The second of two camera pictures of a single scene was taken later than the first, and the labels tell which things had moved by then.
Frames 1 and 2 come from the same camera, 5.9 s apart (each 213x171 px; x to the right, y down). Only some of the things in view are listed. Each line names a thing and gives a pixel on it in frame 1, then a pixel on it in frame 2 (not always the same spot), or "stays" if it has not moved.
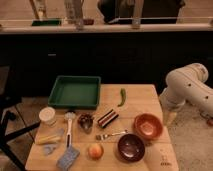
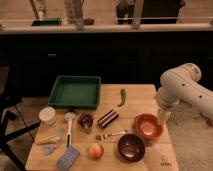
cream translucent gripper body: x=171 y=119 to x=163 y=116
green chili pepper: x=123 y=97 stays
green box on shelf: x=44 y=23 stays
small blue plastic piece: x=48 y=148 stays
